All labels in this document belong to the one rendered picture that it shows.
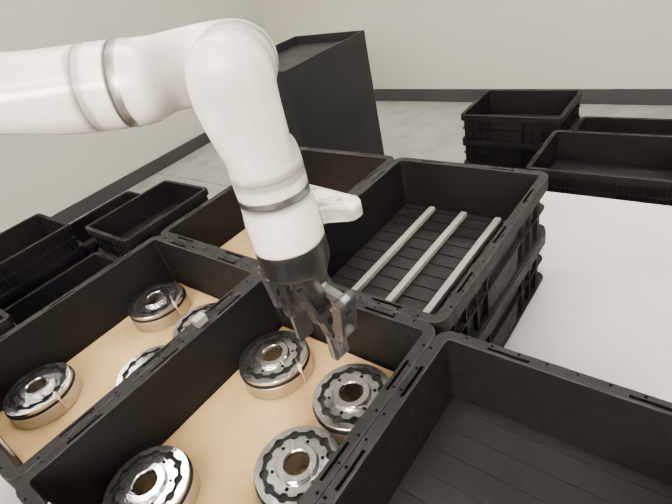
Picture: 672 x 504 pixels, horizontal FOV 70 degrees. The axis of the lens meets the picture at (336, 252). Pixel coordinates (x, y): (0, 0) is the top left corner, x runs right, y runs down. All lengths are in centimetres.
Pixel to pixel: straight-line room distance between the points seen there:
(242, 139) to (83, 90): 12
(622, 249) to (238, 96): 88
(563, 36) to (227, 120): 341
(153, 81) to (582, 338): 74
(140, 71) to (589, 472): 56
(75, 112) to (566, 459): 57
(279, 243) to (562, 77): 343
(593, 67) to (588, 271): 278
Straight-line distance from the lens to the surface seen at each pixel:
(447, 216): 97
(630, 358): 89
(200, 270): 89
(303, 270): 47
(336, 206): 49
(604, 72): 372
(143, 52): 43
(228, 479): 65
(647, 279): 104
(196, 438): 70
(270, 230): 45
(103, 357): 91
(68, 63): 44
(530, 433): 62
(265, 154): 41
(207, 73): 38
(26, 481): 65
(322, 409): 62
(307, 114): 218
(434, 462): 60
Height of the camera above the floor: 134
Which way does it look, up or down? 34 degrees down
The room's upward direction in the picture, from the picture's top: 14 degrees counter-clockwise
